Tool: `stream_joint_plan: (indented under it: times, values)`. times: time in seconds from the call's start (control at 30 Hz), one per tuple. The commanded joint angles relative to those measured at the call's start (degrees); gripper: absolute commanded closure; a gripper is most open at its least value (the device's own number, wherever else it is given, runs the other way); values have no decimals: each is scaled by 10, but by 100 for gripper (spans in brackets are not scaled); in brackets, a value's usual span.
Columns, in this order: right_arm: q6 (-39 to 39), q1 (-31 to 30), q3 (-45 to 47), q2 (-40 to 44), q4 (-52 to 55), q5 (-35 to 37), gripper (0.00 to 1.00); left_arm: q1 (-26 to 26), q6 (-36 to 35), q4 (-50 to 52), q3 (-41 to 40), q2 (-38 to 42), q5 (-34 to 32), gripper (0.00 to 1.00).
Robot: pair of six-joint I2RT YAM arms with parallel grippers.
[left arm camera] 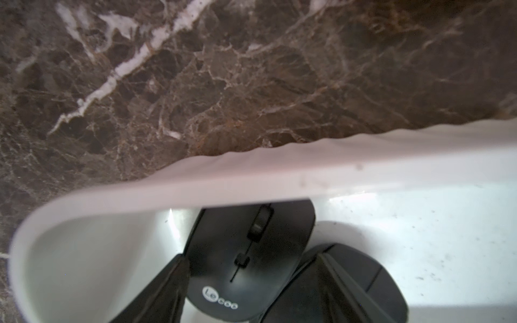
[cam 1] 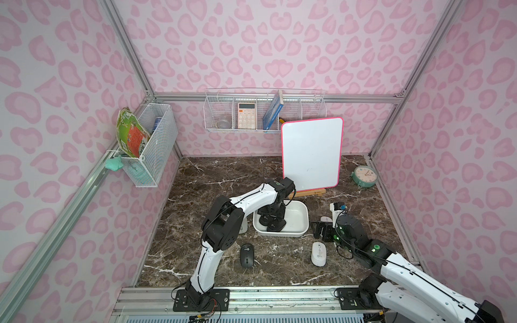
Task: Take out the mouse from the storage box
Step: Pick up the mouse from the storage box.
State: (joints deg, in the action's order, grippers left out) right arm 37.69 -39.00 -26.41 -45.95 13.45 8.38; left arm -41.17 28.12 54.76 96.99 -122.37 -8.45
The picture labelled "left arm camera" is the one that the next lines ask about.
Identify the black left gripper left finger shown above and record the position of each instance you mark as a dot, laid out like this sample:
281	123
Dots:
162	300

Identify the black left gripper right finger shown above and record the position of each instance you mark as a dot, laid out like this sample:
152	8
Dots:
341	298

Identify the black ribbed computer mouse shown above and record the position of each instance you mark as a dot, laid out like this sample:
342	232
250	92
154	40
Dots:
299	301

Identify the black Lecoo computer mouse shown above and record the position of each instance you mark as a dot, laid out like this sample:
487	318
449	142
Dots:
242	256

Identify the white plastic storage box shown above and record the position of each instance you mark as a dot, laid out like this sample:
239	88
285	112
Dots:
435	207

